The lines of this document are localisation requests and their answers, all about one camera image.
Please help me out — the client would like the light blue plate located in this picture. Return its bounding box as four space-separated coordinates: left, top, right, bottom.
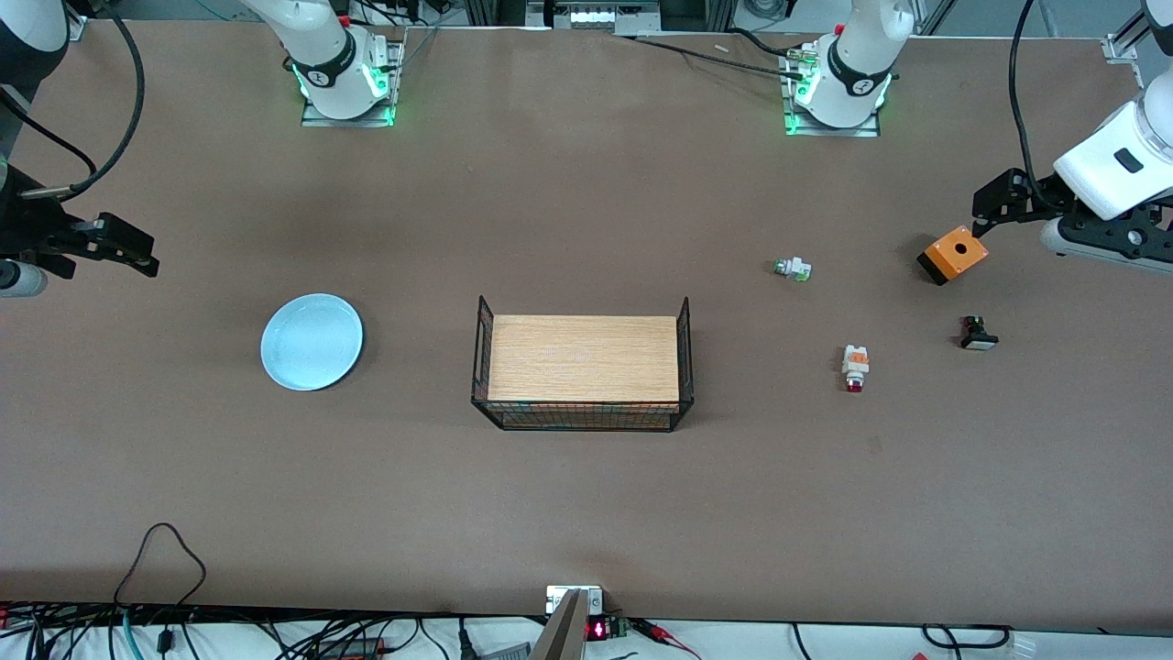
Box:
260 293 365 392

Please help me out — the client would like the orange button box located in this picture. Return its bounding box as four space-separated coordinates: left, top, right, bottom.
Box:
917 225 990 287

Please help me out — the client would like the grey device with white lights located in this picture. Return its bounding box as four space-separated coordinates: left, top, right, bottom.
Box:
526 0 663 31

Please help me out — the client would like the black power adapter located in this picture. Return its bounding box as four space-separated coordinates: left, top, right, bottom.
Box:
316 637 388 660

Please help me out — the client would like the red test lead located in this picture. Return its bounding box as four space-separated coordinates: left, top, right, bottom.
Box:
630 619 703 660

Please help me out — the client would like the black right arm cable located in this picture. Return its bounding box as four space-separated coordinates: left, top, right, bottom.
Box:
0 9 147 199

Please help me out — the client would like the aluminium frame profile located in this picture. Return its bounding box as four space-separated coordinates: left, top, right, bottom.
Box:
1113 9 1157 47

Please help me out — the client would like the looped thin black cable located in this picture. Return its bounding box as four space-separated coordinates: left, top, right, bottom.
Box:
114 522 208 611

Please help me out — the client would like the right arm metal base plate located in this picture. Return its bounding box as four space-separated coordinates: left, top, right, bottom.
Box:
301 37 406 128

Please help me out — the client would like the black cable on table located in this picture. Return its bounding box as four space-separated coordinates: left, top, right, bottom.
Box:
632 27 809 77

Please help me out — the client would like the black cable loop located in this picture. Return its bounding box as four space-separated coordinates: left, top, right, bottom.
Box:
921 623 1014 651

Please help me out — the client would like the wire basket with wooden top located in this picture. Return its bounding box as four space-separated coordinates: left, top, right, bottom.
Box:
470 295 695 434

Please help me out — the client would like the metal camera mount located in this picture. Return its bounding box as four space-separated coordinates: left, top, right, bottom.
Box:
530 586 604 660

